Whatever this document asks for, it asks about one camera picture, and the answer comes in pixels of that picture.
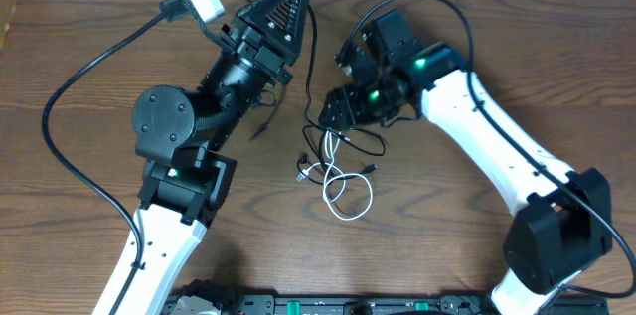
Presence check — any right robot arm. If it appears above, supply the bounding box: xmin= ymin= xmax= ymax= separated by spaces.
xmin=319 ymin=10 xmax=612 ymax=314

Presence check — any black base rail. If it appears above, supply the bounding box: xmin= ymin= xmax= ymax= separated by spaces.
xmin=163 ymin=279 xmax=610 ymax=315

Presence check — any thick black right camera cable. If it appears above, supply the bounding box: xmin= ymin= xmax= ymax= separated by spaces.
xmin=342 ymin=0 xmax=636 ymax=301

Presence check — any thick black left camera cable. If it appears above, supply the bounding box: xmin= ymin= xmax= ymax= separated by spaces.
xmin=41 ymin=0 xmax=195 ymax=315

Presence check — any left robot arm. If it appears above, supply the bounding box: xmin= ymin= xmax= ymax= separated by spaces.
xmin=94 ymin=0 xmax=309 ymax=314

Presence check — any white USB cable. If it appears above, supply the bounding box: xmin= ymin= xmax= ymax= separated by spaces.
xmin=295 ymin=128 xmax=375 ymax=222

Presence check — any thick black camera cable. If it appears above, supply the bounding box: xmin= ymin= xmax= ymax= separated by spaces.
xmin=342 ymin=0 xmax=636 ymax=301
xmin=41 ymin=0 xmax=195 ymax=315

